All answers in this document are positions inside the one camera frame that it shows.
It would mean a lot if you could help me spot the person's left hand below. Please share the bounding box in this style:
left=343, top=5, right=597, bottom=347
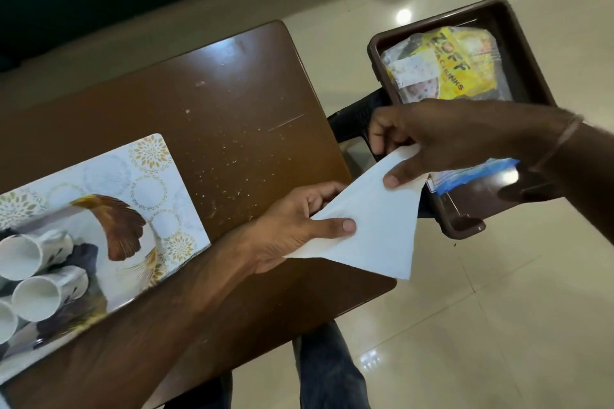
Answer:
left=246, top=181, right=358, bottom=275

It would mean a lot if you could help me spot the person's right hand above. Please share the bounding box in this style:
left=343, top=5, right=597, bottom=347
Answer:
left=368, top=99, right=563, bottom=190

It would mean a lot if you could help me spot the white paper napkin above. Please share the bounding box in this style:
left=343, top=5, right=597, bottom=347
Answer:
left=283, top=143, right=430, bottom=281

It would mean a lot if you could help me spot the person's left forearm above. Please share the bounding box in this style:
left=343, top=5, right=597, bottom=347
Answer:
left=0, top=224, right=260, bottom=409

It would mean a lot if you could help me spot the person's right forearm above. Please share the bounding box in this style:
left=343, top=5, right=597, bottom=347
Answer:
left=532, top=109, right=614, bottom=247

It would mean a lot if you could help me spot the blue plastic packet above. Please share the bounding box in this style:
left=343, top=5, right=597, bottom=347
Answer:
left=426, top=158, right=522, bottom=197

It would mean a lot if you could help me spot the yellow snack packet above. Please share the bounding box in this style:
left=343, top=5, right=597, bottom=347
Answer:
left=381, top=26, right=513, bottom=104

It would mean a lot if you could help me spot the person's blue jeans leg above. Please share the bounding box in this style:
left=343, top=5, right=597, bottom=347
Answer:
left=162, top=320, right=372, bottom=409

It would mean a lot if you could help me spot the brown wooden table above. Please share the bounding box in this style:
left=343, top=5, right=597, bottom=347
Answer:
left=0, top=19, right=399, bottom=409

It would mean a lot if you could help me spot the brown plastic tray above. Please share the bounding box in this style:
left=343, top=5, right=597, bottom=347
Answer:
left=367, top=0, right=563, bottom=241

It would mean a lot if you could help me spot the white gold floral serving tray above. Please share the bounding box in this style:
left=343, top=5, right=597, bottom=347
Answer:
left=0, top=134, right=212, bottom=385

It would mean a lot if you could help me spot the white plate brown feather print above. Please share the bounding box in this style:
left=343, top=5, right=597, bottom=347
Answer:
left=0, top=193, right=162, bottom=328

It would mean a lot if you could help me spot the white ceramic cup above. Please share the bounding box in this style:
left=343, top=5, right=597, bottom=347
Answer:
left=0, top=229, right=75, bottom=282
left=0, top=297, right=20, bottom=345
left=11, top=265, right=91, bottom=323

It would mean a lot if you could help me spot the thin thread wrist bracelet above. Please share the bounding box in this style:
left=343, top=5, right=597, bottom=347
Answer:
left=529, top=113, right=585, bottom=173

